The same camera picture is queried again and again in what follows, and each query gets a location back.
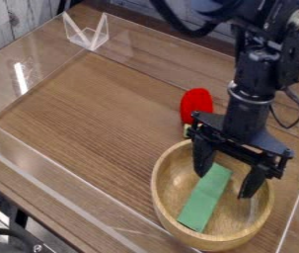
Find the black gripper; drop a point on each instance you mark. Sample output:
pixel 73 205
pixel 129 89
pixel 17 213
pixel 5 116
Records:
pixel 239 134

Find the clear acrylic tray wall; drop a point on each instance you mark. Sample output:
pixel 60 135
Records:
pixel 94 221

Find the red plush strawberry toy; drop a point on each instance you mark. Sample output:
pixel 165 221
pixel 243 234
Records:
pixel 196 100

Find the brown wooden bowl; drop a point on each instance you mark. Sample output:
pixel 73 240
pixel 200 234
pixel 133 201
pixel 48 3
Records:
pixel 236 219

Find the black table frame bracket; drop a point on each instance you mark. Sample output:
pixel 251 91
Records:
pixel 17 240

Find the green rectangular block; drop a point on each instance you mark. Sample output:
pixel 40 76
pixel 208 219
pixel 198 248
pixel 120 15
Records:
pixel 207 194

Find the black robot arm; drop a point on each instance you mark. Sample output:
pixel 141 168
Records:
pixel 267 69

